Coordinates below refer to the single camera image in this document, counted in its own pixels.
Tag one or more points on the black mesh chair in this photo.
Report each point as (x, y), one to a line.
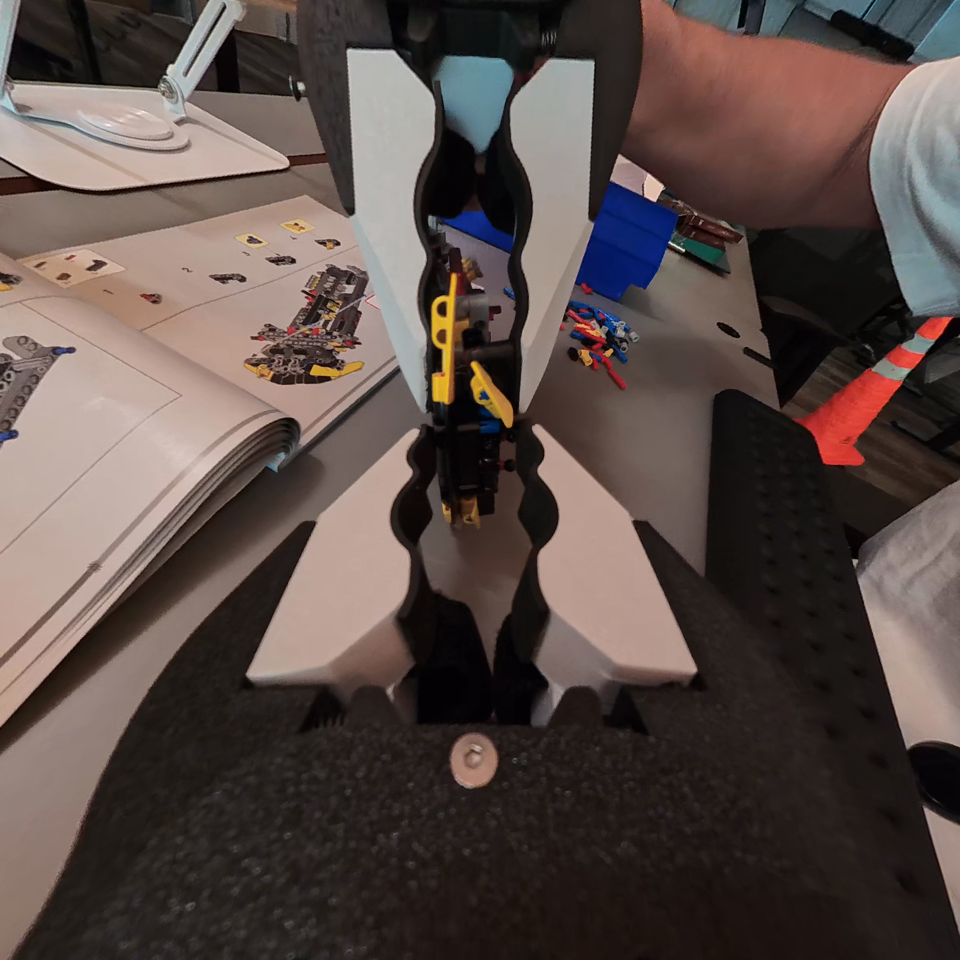
(817, 322)

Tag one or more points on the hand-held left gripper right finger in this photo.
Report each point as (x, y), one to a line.
(615, 600)

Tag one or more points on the brown wooden model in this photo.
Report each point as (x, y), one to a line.
(709, 232)

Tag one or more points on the partly built lego chassis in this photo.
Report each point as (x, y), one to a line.
(472, 450)

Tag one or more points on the lego instruction booklet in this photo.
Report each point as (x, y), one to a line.
(112, 412)

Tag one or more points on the black round object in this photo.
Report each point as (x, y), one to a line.
(937, 780)

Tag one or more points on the pile of lego pins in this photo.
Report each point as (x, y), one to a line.
(600, 337)

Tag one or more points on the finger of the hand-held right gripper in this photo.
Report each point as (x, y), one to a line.
(559, 187)
(382, 187)

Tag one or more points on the black dimpled cloth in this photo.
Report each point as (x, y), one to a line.
(787, 562)

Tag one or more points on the blue plastic bin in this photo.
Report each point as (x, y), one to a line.
(630, 240)

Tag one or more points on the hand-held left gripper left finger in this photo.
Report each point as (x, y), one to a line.
(337, 600)

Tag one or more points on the person's right forearm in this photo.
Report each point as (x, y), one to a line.
(750, 127)

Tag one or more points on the orange traffic cone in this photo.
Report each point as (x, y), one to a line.
(855, 405)

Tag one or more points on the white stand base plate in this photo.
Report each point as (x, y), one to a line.
(150, 142)

